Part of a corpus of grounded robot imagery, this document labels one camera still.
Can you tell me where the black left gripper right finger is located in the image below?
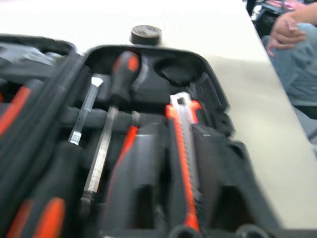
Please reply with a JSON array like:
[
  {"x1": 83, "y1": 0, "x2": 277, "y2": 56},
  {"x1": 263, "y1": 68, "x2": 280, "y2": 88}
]
[{"x1": 193, "y1": 123, "x2": 269, "y2": 235}]

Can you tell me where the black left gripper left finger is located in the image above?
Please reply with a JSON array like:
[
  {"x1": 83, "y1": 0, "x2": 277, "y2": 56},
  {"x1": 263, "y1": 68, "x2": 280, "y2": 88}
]
[{"x1": 103, "y1": 123, "x2": 169, "y2": 238}]

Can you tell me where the orange black utility knife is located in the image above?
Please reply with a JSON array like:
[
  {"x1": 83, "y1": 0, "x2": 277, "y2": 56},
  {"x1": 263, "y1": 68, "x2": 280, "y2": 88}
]
[{"x1": 164, "y1": 91, "x2": 206, "y2": 234}]

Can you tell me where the black plastic tool case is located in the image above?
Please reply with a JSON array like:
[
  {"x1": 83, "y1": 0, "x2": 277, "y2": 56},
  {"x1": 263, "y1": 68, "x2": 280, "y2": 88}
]
[{"x1": 0, "y1": 34, "x2": 282, "y2": 238}]

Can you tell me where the bystander bare hand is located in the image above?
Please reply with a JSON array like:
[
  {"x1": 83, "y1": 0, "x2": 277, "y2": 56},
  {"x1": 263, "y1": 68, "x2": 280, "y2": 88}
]
[{"x1": 267, "y1": 11, "x2": 308, "y2": 57}]

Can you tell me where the flat blade screwdriver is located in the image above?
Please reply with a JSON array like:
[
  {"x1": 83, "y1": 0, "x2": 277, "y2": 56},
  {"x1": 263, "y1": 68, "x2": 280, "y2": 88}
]
[{"x1": 6, "y1": 75, "x2": 105, "y2": 238}]

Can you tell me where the bystander blue jeans leg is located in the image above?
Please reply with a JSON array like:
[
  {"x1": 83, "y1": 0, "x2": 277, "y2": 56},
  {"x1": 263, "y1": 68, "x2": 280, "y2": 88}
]
[{"x1": 261, "y1": 22, "x2": 317, "y2": 108}]

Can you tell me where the black electrical tape roll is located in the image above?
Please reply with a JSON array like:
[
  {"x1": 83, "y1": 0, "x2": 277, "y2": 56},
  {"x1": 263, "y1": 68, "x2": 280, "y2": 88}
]
[{"x1": 130, "y1": 24, "x2": 163, "y2": 47}]

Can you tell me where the black orange handle screwdriver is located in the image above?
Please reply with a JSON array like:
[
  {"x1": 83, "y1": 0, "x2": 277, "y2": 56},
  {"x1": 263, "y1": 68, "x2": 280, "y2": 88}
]
[{"x1": 80, "y1": 51, "x2": 141, "y2": 201}]

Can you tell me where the orange black tool handle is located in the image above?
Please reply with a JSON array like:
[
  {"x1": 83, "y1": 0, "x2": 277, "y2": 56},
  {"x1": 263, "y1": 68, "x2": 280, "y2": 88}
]
[{"x1": 0, "y1": 79, "x2": 45, "y2": 139}]

